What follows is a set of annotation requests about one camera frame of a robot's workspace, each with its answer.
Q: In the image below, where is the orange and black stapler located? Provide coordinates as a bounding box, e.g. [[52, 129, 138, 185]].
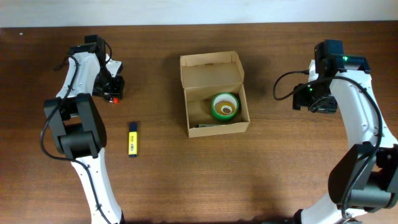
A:
[[107, 97, 119, 105]]

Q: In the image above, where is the green tape roll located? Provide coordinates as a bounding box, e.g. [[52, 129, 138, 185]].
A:
[[211, 92, 239, 122]]

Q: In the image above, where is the small yellow tape roll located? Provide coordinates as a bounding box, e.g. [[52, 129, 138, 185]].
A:
[[218, 101, 236, 116]]

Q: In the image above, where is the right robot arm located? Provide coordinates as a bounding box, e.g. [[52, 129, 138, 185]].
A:
[[292, 40, 397, 223]]

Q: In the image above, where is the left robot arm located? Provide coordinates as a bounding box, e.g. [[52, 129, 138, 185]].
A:
[[40, 35, 125, 223]]

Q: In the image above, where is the yellow highlighter with blue cap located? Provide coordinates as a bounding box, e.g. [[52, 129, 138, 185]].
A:
[[128, 122, 137, 157]]

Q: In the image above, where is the open brown cardboard box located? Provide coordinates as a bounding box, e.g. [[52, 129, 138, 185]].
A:
[[180, 51, 250, 138]]

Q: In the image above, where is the blue whiteboard marker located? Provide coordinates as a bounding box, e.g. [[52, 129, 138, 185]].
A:
[[195, 124, 221, 128]]

